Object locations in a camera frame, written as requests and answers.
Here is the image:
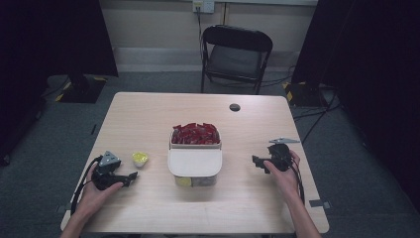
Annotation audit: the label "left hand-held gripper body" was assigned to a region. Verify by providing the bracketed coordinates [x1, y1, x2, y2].
[90, 150, 126, 192]

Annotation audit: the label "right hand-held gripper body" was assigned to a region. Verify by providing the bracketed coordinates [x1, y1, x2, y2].
[266, 137, 301, 174]

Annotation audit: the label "yellow jelly cup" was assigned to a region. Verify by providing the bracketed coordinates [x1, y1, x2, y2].
[131, 151, 150, 169]

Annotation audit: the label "clear storage box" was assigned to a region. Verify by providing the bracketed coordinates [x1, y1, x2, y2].
[166, 128, 224, 188]

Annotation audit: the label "white box lid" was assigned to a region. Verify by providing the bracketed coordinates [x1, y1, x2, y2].
[166, 147, 224, 179]

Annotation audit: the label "person's left hand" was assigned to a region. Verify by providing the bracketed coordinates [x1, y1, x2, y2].
[72, 164, 125, 222]

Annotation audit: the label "person's right hand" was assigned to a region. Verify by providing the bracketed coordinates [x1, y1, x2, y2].
[262, 150, 301, 200]

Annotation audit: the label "grey tape strip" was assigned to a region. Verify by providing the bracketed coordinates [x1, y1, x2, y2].
[54, 201, 74, 213]
[308, 198, 333, 210]

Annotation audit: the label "pile of red packets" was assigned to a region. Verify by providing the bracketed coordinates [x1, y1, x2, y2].
[170, 122, 221, 146]

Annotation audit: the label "black stand base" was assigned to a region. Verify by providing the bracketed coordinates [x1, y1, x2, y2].
[281, 80, 332, 109]
[53, 72, 109, 104]

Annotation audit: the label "black folding chair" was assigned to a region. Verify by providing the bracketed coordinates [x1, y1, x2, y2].
[199, 24, 274, 96]

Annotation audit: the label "black curtain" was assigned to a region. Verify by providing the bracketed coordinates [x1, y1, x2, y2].
[290, 0, 420, 212]
[0, 0, 119, 100]

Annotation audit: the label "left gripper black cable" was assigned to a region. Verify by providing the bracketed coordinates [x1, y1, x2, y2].
[69, 155, 104, 216]

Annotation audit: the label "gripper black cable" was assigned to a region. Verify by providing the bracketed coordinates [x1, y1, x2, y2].
[69, 155, 104, 216]
[289, 163, 307, 205]

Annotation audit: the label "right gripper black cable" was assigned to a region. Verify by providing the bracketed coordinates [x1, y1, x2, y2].
[289, 163, 307, 205]

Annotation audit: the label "black floor cables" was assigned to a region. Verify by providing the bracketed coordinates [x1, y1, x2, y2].
[291, 88, 343, 146]

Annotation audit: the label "black power cable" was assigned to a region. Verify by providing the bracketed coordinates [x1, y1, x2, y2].
[196, 5, 206, 62]

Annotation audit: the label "white wall outlet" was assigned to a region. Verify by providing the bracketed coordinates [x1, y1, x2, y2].
[192, 0, 216, 15]

